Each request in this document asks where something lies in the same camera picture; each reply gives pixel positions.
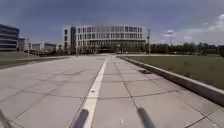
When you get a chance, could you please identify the robot's own part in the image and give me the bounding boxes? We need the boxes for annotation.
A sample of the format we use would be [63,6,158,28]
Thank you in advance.
[136,107,156,128]
[71,109,90,128]

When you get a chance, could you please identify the grey concrete slab paving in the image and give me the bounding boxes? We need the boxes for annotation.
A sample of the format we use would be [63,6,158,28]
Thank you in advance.
[0,54,224,128]

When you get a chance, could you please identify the grass strip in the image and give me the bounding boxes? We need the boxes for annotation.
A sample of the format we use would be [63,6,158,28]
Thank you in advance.
[0,50,70,70]

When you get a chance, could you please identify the pale painted line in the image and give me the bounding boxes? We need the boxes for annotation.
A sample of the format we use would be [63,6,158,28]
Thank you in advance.
[81,56,109,128]

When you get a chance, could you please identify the pole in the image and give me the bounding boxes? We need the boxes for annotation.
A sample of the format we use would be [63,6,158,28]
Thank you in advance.
[146,28,152,56]

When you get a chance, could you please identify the low concrete kerb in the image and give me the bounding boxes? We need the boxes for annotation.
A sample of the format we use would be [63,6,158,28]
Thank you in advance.
[118,55,224,108]

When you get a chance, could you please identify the low distant buildings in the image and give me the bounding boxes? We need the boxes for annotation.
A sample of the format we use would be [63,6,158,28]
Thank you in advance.
[18,37,63,53]

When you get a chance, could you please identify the dark glass building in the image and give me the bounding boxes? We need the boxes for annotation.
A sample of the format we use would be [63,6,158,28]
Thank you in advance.
[0,23,20,52]

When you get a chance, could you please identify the grass field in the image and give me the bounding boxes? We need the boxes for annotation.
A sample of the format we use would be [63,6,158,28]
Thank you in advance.
[123,54,224,91]

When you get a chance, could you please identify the row of trees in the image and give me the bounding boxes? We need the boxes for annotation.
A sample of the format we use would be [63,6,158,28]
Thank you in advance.
[146,41,224,56]

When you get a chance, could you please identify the pale curved building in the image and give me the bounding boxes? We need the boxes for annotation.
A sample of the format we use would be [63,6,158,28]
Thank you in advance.
[61,23,148,55]

